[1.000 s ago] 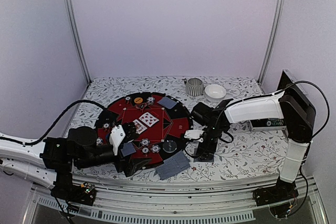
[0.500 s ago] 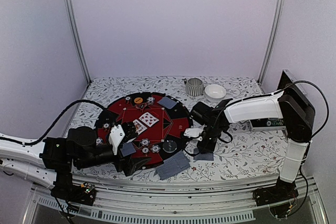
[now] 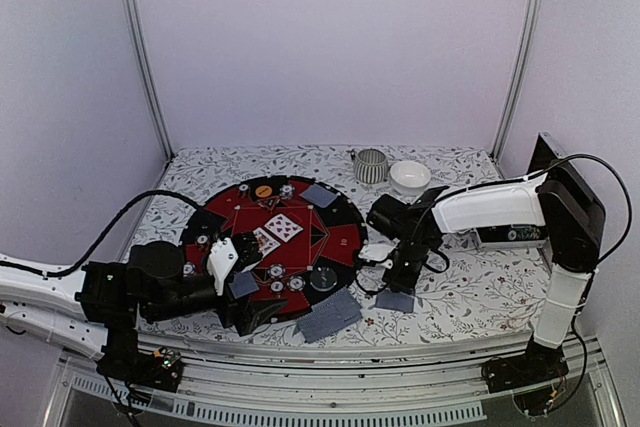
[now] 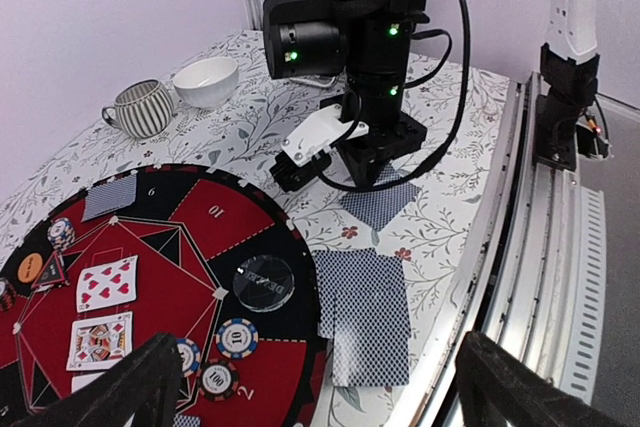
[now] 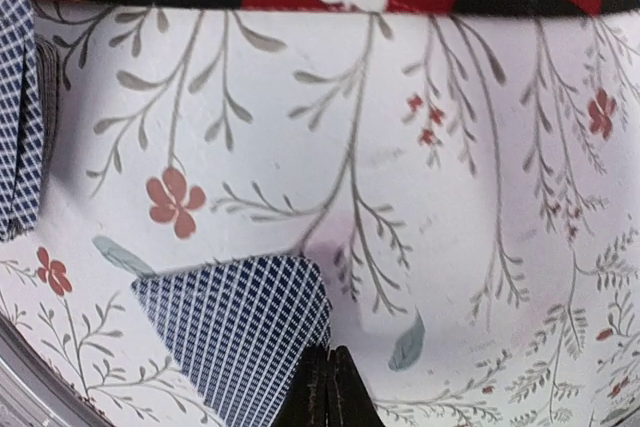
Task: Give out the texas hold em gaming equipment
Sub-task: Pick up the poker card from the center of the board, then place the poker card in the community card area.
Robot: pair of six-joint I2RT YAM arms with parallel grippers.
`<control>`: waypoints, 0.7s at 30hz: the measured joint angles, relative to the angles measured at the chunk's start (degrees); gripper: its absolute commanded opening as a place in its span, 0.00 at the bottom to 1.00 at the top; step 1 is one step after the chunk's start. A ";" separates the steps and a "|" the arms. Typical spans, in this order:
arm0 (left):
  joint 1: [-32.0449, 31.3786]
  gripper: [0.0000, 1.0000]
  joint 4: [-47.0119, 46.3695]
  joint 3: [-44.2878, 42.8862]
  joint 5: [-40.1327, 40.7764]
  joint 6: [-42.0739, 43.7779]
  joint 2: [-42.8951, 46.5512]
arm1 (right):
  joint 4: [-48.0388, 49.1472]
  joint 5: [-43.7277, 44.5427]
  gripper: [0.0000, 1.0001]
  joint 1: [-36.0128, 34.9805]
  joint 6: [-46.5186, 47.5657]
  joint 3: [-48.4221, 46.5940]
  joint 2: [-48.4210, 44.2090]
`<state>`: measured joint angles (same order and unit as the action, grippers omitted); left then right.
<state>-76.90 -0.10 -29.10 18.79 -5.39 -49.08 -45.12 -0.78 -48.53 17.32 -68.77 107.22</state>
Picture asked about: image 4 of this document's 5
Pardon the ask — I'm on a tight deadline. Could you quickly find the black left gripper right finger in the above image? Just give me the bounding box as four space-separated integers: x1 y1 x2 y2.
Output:
455 331 620 427

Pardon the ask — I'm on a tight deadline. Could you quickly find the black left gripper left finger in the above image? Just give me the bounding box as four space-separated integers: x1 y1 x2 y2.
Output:
13 333 181 427

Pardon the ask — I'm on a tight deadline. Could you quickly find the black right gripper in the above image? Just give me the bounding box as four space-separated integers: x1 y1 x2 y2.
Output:
339 112 426 192

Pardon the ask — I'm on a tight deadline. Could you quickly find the blue playing card deck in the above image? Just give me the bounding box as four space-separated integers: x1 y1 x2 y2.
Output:
339 182 420 232

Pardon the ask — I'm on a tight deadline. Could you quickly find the king of diamonds card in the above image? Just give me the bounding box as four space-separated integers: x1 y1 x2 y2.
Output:
66 312 133 371

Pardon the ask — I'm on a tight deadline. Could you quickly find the diamonds number card face-up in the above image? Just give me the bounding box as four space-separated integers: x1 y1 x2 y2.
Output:
71 372 110 394

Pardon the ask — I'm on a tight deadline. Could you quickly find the hearts number card face-up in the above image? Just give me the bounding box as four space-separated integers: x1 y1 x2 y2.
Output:
76 255 138 313

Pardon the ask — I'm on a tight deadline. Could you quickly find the red black triangular card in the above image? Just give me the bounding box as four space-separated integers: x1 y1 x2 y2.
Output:
32 251 70 292

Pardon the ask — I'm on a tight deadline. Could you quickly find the orange big blind button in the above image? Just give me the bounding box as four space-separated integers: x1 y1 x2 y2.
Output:
17 253 43 284

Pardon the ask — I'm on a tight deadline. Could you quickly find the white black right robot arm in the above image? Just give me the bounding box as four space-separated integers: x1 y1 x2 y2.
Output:
263 0 609 193

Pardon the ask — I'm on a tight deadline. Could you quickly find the floral white table cloth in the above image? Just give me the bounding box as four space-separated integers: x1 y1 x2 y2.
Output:
0 29 511 427

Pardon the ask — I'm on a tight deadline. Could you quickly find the round red black poker mat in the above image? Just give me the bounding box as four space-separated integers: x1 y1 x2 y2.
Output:
1 164 326 426

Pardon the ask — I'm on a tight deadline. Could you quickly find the white ceramic bowl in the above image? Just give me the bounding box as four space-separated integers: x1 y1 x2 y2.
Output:
172 57 239 110

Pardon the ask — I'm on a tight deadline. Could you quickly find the striped grey ceramic mug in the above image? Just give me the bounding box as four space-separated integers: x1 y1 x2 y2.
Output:
101 79 174 139

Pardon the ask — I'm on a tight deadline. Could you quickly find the aluminium front rail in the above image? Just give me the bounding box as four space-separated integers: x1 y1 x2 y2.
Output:
389 74 607 426

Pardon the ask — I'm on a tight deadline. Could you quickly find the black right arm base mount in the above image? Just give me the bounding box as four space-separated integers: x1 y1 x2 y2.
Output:
534 44 610 171

